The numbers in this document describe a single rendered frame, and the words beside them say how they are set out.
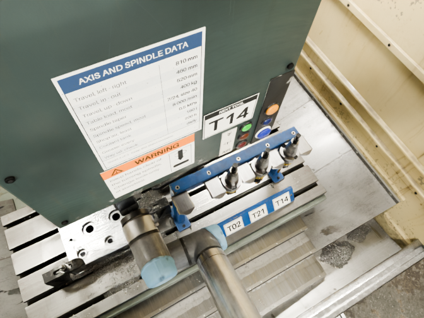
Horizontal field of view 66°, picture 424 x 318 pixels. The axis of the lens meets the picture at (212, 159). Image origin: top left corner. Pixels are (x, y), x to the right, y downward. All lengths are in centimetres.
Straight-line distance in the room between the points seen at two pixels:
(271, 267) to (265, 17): 119
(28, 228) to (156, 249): 78
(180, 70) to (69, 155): 17
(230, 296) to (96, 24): 60
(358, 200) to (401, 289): 104
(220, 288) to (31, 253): 83
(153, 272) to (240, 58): 49
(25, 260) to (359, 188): 139
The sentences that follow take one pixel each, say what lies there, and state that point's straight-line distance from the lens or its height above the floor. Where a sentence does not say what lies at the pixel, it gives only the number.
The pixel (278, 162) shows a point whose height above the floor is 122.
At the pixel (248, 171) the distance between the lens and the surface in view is 105.
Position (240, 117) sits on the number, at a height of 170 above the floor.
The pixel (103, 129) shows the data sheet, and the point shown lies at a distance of 42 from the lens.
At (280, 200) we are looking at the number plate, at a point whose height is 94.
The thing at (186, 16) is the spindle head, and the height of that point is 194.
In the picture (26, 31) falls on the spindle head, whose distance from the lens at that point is 31.
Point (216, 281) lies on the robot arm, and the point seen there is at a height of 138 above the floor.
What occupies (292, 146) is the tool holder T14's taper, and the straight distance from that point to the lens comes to 105.
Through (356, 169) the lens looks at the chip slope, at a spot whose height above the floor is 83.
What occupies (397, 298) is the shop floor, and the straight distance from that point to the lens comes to 251.
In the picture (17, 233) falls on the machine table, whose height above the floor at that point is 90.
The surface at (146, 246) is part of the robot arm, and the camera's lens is 75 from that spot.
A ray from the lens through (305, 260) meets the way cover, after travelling 155.
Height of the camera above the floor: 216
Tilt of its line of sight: 63 degrees down
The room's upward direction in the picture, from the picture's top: 6 degrees clockwise
